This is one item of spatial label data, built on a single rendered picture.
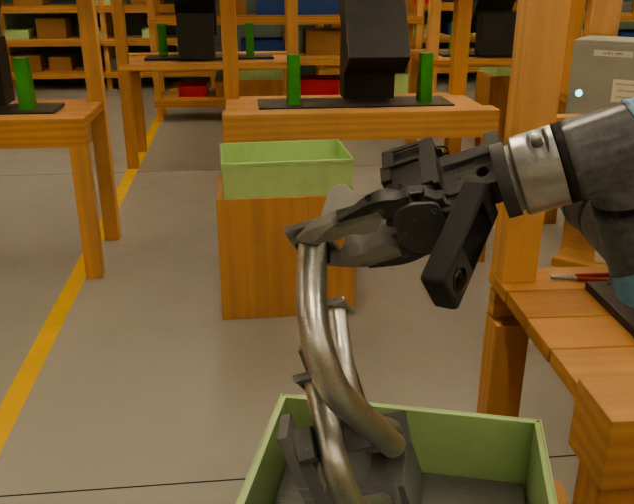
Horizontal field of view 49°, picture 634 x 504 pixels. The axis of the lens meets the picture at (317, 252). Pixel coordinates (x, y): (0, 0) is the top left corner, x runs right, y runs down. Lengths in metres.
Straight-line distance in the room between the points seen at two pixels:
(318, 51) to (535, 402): 5.89
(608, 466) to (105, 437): 1.91
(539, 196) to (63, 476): 2.23
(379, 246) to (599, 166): 0.21
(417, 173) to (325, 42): 7.55
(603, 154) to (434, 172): 0.14
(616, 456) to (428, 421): 0.37
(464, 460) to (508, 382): 0.78
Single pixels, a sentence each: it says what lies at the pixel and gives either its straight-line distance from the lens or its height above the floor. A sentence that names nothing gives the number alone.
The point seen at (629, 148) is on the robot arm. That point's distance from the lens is 0.65.
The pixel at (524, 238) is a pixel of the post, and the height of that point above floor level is 1.00.
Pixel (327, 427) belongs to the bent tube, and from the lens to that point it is 0.78.
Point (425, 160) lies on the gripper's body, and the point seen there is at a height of 1.44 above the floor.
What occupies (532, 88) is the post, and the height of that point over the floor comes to 1.36.
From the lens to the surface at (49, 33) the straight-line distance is 10.87.
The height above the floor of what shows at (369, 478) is 0.91.
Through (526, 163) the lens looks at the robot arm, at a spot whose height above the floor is 1.45.
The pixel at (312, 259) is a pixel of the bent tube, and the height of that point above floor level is 1.35.
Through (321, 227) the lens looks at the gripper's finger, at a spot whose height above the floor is 1.38.
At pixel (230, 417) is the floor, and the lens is 2.81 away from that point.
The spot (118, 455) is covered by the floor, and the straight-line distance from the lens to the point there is 2.70.
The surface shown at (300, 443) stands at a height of 1.13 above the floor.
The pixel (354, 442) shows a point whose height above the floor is 1.01.
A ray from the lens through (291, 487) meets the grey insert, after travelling 1.17.
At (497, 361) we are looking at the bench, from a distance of 1.92.
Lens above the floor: 1.61
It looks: 22 degrees down
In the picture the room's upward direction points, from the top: straight up
